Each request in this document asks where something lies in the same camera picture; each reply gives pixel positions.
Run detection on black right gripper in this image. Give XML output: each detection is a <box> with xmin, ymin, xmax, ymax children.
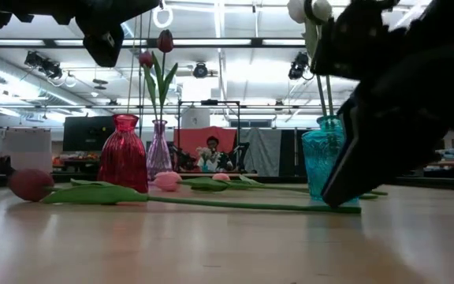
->
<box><xmin>321</xmin><ymin>23</ymin><xmax>454</xmax><ymax>208</ymax></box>

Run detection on blue glass vase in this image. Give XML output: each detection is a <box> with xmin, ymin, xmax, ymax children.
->
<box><xmin>300</xmin><ymin>114</ymin><xmax>360</xmax><ymax>206</ymax></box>

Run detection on red ribbed glass vase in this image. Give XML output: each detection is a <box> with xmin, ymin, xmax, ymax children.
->
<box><xmin>96</xmin><ymin>114</ymin><xmax>150</xmax><ymax>194</ymax></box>

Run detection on pink glass vase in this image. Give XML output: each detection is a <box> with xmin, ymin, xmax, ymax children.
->
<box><xmin>146</xmin><ymin>119</ymin><xmax>173</xmax><ymax>181</ymax></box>

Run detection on black overhead spotlight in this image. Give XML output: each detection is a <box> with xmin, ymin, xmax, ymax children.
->
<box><xmin>192</xmin><ymin>62</ymin><xmax>210</xmax><ymax>79</ymax></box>
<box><xmin>24</xmin><ymin>50</ymin><xmax>63</xmax><ymax>80</ymax></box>
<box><xmin>288</xmin><ymin>50</ymin><xmax>311</xmax><ymax>81</ymax></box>

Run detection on grey backdrop cloth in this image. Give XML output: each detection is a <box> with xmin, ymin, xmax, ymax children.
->
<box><xmin>239</xmin><ymin>128</ymin><xmax>282</xmax><ymax>178</ymax></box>

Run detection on black monitor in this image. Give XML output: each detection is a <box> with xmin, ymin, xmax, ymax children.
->
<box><xmin>61</xmin><ymin>115</ymin><xmax>117</xmax><ymax>152</ymax></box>

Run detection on pink artificial tulip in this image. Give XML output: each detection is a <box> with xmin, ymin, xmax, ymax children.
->
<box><xmin>211</xmin><ymin>172</ymin><xmax>311</xmax><ymax>190</ymax></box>
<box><xmin>153</xmin><ymin>170</ymin><xmax>389</xmax><ymax>197</ymax></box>

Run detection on red backdrop cloth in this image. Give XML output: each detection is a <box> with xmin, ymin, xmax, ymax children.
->
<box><xmin>173</xmin><ymin>125</ymin><xmax>239</xmax><ymax>166</ymax></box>

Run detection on person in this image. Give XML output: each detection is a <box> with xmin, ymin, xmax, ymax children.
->
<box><xmin>196</xmin><ymin>135</ymin><xmax>235</xmax><ymax>174</ymax></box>

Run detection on white board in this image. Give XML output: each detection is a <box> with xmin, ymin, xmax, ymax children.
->
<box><xmin>0</xmin><ymin>125</ymin><xmax>53</xmax><ymax>174</ymax></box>

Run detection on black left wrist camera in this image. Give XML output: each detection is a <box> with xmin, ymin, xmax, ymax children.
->
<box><xmin>82</xmin><ymin>22</ymin><xmax>126</xmax><ymax>69</ymax></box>

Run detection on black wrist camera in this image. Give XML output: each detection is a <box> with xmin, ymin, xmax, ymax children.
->
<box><xmin>311</xmin><ymin>0</ymin><xmax>393</xmax><ymax>80</ymax></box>
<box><xmin>82</xmin><ymin>22</ymin><xmax>126</xmax><ymax>69</ymax></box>

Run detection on white hanging ring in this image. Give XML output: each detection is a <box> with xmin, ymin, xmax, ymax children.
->
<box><xmin>151</xmin><ymin>6</ymin><xmax>174</xmax><ymax>29</ymax></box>

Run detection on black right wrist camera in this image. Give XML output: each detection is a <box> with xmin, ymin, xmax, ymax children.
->
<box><xmin>311</xmin><ymin>0</ymin><xmax>393</xmax><ymax>80</ymax></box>

